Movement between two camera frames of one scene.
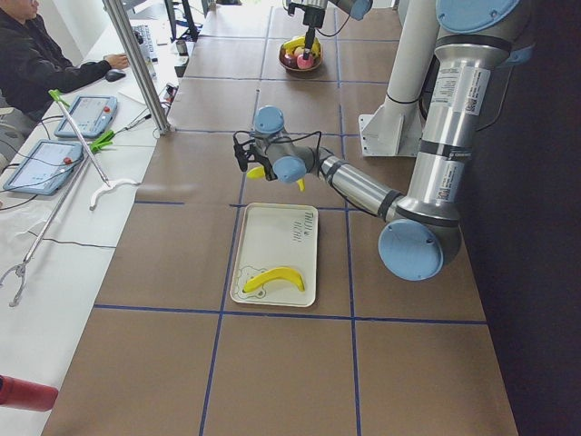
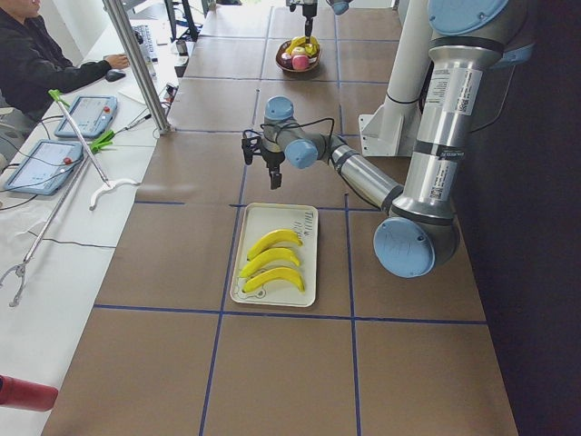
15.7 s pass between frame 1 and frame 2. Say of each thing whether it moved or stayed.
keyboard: stayed
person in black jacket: stayed
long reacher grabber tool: stayed
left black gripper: moved
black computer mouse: stayed
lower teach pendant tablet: stayed
